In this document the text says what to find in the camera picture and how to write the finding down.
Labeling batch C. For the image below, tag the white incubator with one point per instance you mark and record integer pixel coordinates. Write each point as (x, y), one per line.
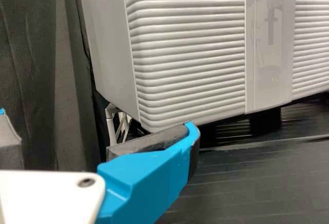
(108, 41)

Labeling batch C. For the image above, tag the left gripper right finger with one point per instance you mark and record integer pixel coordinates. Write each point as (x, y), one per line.
(144, 172)

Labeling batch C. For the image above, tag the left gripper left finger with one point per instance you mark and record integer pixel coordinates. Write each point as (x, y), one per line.
(9, 147)

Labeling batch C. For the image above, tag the black platform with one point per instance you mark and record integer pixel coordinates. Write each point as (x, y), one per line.
(257, 183)
(303, 121)

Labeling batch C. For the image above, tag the incubator door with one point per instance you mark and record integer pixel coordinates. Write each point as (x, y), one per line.
(192, 54)

